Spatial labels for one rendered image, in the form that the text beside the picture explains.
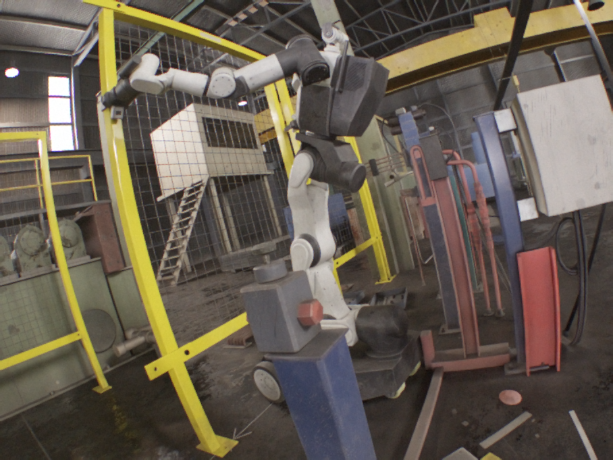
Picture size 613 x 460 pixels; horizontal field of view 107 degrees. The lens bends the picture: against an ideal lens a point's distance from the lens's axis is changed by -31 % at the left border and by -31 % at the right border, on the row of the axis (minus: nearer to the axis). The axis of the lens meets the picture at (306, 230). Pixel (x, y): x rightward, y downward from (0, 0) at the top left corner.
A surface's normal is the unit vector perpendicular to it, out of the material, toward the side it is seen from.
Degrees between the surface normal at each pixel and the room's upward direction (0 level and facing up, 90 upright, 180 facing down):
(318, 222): 100
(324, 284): 79
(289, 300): 90
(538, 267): 90
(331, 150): 90
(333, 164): 90
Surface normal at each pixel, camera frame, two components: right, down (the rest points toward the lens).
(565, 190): -0.48, 0.16
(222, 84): 0.22, 0.62
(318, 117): -0.52, 0.43
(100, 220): 0.84, -0.20
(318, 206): 0.77, 0.00
